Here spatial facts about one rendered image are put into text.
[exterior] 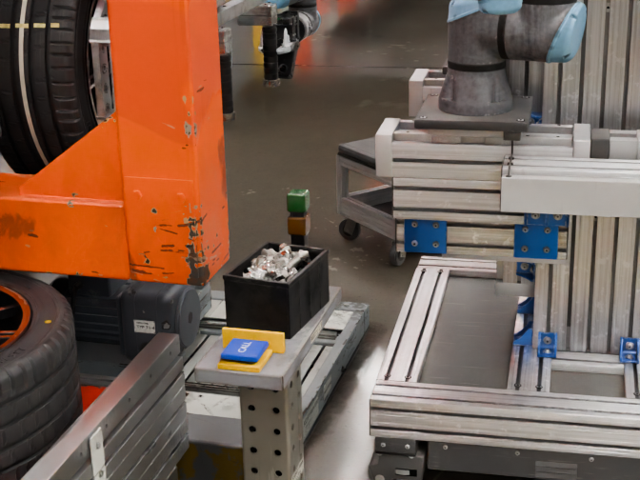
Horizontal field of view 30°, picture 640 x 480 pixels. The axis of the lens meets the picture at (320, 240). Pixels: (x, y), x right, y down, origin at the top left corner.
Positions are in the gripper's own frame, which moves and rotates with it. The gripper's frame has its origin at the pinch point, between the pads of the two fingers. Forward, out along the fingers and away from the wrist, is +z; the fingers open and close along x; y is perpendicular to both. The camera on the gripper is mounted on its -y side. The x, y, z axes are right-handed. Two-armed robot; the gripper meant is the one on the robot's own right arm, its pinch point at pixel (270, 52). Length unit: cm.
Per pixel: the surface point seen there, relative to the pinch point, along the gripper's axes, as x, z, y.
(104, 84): -24.7, 42.9, 0.8
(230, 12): -1.5, 23.2, 13.6
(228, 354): 21, 96, -35
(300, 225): 24, 57, -24
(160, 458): 1, 85, -65
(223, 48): 1.1, 36.6, 8.3
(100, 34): -24, 44, 12
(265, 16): -0.2, 2.6, 9.3
